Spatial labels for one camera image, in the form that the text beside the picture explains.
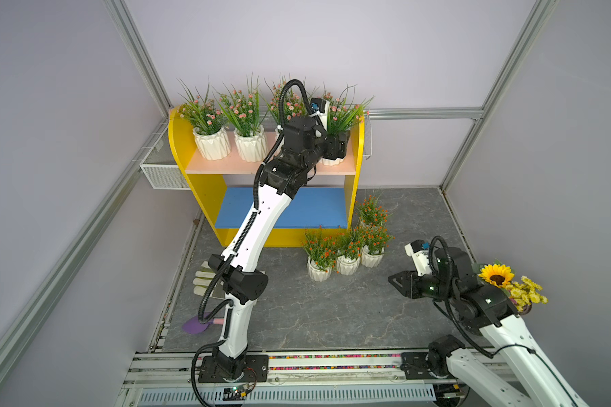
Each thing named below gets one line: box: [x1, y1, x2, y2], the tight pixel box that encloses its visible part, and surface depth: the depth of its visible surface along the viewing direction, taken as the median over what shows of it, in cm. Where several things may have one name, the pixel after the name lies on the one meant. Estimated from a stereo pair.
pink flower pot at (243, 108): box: [218, 72, 269, 163], surface depth 68 cm
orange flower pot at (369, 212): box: [354, 193, 392, 227], surface depth 95 cm
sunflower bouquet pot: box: [476, 259, 550, 316], surface depth 66 cm
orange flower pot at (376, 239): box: [360, 224, 397, 268], surface depth 91 cm
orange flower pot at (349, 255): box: [336, 233, 363, 276], surface depth 91 cm
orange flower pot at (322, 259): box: [302, 229, 340, 283], surface depth 86 cm
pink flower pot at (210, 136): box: [176, 75, 232, 162], surface depth 70 cm
